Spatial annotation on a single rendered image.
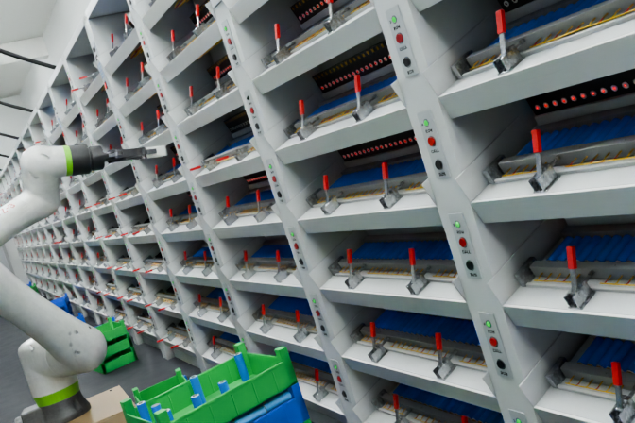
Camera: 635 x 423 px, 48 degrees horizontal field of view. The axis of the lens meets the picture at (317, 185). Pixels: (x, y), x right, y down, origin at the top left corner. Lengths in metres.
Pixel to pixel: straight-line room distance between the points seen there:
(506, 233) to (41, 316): 1.22
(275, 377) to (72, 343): 0.71
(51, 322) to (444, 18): 1.28
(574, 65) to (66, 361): 1.52
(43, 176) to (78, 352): 0.53
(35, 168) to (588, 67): 1.62
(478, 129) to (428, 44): 0.17
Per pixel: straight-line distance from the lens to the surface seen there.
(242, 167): 2.08
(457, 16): 1.30
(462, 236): 1.29
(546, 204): 1.13
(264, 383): 1.49
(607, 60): 0.99
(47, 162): 2.21
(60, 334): 2.02
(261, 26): 1.89
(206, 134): 2.52
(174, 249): 3.18
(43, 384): 2.20
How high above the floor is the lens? 0.87
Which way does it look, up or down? 4 degrees down
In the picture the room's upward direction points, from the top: 18 degrees counter-clockwise
